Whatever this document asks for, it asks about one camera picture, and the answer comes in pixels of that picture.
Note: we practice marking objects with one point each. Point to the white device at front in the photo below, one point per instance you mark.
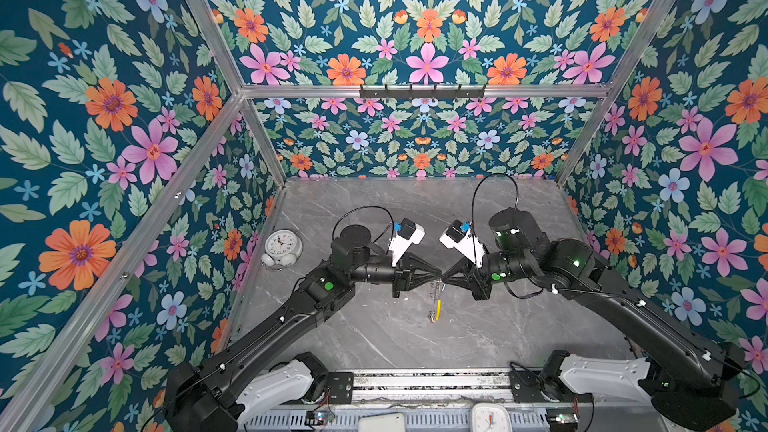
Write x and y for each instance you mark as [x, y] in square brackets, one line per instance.
[394, 422]

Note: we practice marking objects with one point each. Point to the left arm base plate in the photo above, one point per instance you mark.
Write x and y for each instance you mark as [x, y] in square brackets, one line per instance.
[334, 388]

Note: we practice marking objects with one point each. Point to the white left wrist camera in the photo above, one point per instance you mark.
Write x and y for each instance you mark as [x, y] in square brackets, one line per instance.
[406, 233]

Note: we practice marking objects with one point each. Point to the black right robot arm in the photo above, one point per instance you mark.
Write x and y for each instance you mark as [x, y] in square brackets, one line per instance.
[688, 379]

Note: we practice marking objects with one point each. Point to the white alarm clock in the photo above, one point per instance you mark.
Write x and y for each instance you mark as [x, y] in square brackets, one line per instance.
[282, 248]

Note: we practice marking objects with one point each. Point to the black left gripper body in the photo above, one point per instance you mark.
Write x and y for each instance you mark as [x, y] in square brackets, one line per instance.
[401, 276]

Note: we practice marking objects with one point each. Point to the white square clock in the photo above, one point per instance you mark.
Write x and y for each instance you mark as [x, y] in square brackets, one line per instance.
[489, 417]

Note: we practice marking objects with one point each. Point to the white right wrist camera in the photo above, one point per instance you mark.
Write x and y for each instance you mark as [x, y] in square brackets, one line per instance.
[460, 236]

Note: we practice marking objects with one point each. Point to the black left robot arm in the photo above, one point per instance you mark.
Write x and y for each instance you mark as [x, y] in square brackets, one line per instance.
[225, 391]

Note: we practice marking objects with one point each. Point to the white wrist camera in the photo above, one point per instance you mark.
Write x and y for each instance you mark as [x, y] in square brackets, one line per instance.
[460, 236]
[406, 233]

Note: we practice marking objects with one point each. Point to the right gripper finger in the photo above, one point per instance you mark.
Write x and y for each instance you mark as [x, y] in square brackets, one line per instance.
[458, 270]
[459, 282]

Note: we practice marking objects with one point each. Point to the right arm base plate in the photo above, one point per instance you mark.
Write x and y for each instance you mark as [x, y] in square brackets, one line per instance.
[528, 387]

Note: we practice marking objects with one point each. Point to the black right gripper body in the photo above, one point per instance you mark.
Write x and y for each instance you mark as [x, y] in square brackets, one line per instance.
[480, 279]

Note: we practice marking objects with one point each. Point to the black hook rail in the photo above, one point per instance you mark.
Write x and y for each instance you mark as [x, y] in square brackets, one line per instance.
[408, 92]

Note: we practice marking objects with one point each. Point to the large grey perforated keyring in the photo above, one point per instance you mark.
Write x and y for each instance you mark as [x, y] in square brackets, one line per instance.
[437, 288]

